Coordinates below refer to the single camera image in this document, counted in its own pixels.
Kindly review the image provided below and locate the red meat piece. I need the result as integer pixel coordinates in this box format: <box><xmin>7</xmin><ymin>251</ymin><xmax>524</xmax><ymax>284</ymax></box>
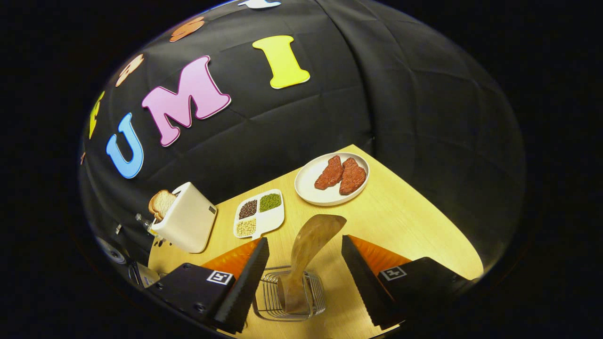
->
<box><xmin>314</xmin><ymin>155</ymin><xmax>344</xmax><ymax>191</ymax></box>
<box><xmin>339</xmin><ymin>158</ymin><xmax>367</xmax><ymax>196</ymax></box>

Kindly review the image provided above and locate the black backdrop cloth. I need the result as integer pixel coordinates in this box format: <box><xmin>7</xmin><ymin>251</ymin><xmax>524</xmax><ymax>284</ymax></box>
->
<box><xmin>78</xmin><ymin>0</ymin><xmax>526</xmax><ymax>278</ymax></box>

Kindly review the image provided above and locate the dark grey rice cooker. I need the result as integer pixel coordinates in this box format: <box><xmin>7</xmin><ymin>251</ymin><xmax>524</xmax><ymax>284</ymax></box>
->
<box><xmin>94</xmin><ymin>235</ymin><xmax>162</xmax><ymax>289</ymax></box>

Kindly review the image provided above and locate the wire chopstick holder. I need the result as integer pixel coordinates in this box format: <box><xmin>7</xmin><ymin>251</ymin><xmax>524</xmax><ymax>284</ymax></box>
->
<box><xmin>253</xmin><ymin>266</ymin><xmax>326</xmax><ymax>322</ymax></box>

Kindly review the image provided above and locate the small glass bottle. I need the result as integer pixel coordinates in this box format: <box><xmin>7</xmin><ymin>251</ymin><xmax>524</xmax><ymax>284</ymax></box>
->
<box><xmin>136</xmin><ymin>213</ymin><xmax>158</xmax><ymax>236</ymax></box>

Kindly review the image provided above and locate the round white plate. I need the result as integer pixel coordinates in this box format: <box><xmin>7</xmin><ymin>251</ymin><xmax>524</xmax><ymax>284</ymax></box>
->
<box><xmin>294</xmin><ymin>152</ymin><xmax>370</xmax><ymax>207</ymax></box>

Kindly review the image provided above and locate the wooden spoon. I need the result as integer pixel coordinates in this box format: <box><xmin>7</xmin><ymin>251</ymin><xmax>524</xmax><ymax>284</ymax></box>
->
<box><xmin>282</xmin><ymin>214</ymin><xmax>347</xmax><ymax>314</ymax></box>

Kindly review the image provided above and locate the white toaster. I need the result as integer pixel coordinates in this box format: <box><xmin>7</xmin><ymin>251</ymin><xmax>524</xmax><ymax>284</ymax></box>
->
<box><xmin>151</xmin><ymin>182</ymin><xmax>218</xmax><ymax>254</ymax></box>

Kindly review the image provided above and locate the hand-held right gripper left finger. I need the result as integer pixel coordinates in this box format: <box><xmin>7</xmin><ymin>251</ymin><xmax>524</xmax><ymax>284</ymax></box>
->
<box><xmin>146</xmin><ymin>237</ymin><xmax>270</xmax><ymax>335</ymax></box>

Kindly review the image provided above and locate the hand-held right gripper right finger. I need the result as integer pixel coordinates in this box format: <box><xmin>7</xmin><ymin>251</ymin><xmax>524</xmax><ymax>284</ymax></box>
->
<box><xmin>342</xmin><ymin>234</ymin><xmax>476</xmax><ymax>331</ymax></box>

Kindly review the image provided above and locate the toast bread slice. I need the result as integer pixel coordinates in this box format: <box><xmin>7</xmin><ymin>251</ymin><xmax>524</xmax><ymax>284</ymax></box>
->
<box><xmin>148</xmin><ymin>190</ymin><xmax>177</xmax><ymax>222</ymax></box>

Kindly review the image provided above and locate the white divided grain tray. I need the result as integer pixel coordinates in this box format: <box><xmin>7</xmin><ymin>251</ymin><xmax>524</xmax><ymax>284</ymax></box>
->
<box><xmin>233</xmin><ymin>189</ymin><xmax>285</xmax><ymax>239</ymax></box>

